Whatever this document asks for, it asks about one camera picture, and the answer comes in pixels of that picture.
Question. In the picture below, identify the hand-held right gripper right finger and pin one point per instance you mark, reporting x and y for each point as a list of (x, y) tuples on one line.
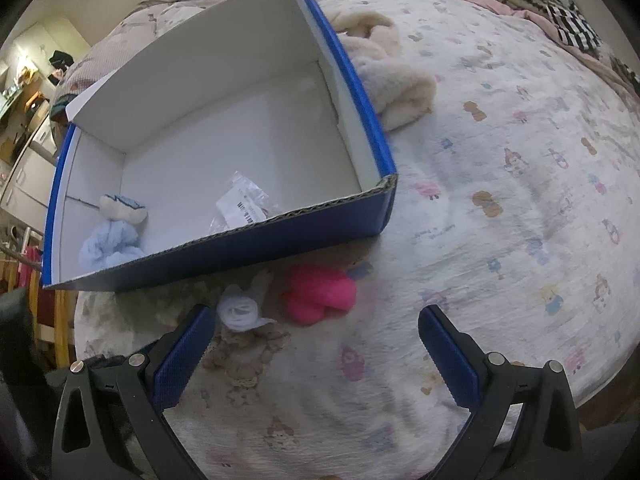
[(450, 365)]

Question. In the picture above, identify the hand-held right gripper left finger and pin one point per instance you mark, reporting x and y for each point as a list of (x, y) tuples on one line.
[(182, 360)]

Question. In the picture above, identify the white small bottle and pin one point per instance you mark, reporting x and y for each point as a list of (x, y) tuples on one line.
[(237, 310)]

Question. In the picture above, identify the pink soft toy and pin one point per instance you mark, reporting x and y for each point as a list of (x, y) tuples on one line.
[(320, 292)]

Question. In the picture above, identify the blue and white cardboard box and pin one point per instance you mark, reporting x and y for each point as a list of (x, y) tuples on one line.
[(225, 125)]

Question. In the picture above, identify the light blue fuzzy sock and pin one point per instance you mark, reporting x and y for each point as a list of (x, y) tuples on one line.
[(110, 247)]

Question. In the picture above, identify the yellow wooden rack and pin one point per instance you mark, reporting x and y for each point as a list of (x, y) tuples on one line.
[(50, 310)]

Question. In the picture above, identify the cream plush item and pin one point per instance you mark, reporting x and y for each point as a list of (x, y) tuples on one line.
[(122, 207)]

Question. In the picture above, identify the clear plastic bag with label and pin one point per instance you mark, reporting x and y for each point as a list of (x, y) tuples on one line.
[(240, 205)]

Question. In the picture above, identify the white floor cabinet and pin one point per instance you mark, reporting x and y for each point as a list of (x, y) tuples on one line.
[(25, 180)]

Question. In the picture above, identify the cream fleece blanket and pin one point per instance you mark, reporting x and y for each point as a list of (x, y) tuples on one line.
[(395, 90)]

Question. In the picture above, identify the beige printed duvet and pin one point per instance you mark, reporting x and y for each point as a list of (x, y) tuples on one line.
[(115, 55)]

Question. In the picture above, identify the dark hanging clothes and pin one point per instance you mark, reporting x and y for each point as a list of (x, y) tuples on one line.
[(60, 62)]

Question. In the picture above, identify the black and white striped garment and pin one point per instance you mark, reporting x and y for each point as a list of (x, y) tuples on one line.
[(575, 20)]

